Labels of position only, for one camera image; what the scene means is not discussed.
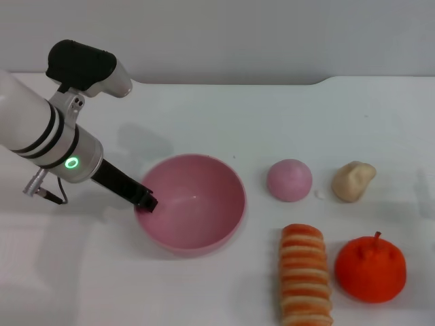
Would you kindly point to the pink bowl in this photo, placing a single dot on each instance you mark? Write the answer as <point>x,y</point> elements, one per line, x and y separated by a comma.
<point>193,224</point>

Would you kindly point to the beige egg yolk pastry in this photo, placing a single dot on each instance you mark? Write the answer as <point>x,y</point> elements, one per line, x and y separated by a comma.
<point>353,181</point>

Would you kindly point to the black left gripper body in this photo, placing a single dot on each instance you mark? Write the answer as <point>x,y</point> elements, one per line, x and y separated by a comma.
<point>117,180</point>

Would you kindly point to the pink round bun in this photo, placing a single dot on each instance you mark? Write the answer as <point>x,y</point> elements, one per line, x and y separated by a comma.
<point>289,180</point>

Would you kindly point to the orange tangerine shaped bread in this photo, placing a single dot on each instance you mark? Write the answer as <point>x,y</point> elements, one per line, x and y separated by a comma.
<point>370,271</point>

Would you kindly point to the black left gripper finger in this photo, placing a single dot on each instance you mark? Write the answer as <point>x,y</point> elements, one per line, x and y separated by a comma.
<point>148,203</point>

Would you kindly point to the orange striped bread roll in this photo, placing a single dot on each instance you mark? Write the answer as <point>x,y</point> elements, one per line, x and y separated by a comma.
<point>304,278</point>

